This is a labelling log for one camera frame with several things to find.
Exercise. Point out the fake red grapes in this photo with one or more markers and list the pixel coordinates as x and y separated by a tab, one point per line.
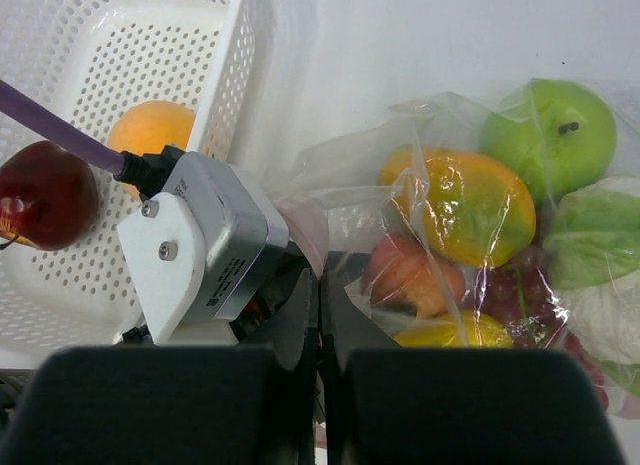
518	296

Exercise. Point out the fake peach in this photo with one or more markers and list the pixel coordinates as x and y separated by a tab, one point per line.
402	277

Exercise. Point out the fake orange fruit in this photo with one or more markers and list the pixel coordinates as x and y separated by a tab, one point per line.
149	127

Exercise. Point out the white perforated plastic basket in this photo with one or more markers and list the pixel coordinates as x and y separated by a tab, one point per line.
90	61

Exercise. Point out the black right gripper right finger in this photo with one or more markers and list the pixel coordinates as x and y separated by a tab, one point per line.
386	404

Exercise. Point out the clear zip top bag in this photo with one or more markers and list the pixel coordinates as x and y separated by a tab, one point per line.
339	211

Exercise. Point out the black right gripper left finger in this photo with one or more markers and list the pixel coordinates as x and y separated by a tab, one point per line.
251	403

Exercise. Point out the fake green apple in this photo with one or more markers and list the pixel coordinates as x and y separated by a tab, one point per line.
556	135

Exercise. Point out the fake mango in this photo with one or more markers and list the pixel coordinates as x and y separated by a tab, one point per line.
470	207

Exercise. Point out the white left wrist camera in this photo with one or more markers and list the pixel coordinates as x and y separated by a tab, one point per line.
203	241

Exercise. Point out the fake yellow pear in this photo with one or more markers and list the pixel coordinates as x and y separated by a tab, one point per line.
470	330

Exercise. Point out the fake dark red apple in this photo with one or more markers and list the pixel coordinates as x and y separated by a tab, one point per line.
49	198

